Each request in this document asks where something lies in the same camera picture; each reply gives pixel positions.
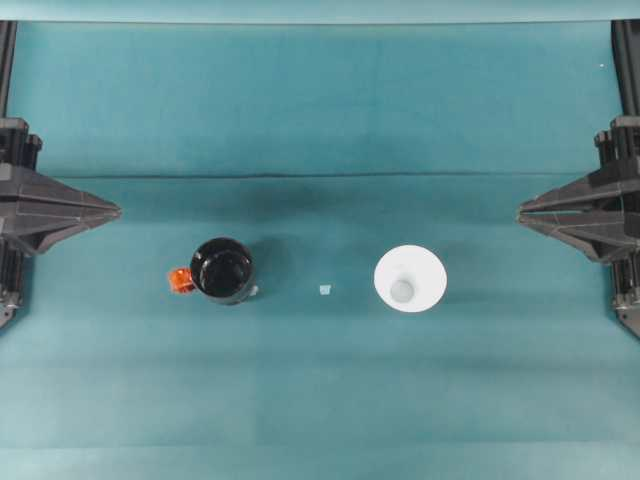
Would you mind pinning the white paper cup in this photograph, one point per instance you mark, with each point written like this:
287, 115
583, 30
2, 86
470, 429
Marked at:
410, 277

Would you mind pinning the black frame rail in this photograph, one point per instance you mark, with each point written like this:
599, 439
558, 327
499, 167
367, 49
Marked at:
627, 70
6, 70

